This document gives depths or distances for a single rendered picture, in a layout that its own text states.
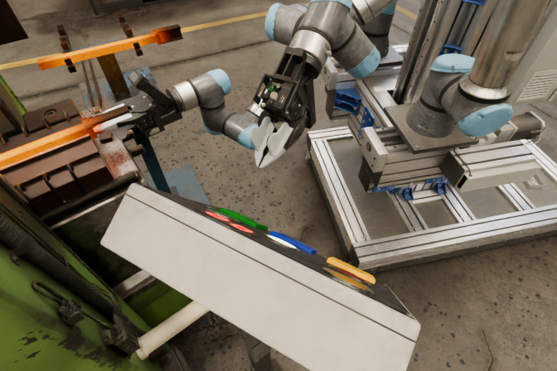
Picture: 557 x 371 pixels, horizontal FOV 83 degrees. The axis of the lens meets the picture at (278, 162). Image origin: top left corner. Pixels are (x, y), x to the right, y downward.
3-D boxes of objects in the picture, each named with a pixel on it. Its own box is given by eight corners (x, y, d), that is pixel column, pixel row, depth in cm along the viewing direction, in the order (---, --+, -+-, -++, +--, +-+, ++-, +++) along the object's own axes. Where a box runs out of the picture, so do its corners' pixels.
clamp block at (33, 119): (80, 115, 91) (70, 97, 87) (89, 131, 87) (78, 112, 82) (35, 132, 86) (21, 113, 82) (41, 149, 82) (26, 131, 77)
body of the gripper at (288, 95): (249, 102, 54) (277, 42, 56) (267, 122, 62) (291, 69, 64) (287, 113, 51) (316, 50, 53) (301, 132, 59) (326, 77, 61)
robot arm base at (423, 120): (438, 105, 110) (448, 81, 103) (463, 134, 100) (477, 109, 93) (398, 111, 108) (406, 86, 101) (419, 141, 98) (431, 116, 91)
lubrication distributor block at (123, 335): (136, 325, 70) (113, 305, 60) (147, 351, 67) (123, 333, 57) (120, 336, 69) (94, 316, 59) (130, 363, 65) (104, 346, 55)
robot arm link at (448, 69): (448, 84, 101) (467, 45, 92) (472, 110, 92) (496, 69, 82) (414, 88, 100) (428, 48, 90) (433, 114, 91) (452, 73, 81)
